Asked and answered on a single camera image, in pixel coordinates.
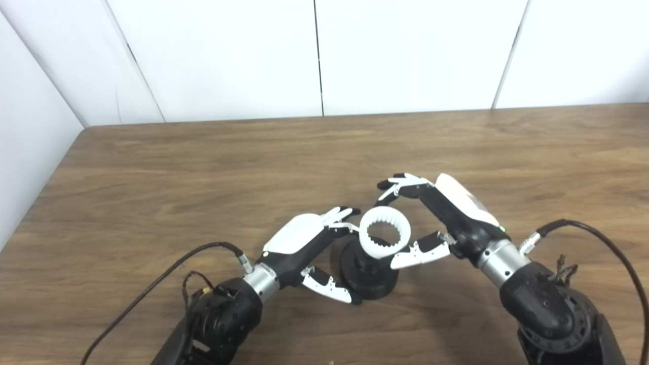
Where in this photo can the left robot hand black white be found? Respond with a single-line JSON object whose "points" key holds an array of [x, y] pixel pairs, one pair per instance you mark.
{"points": [[294, 243]]}

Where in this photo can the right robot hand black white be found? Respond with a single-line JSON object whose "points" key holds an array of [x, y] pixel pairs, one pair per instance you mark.
{"points": [[461, 218]]}

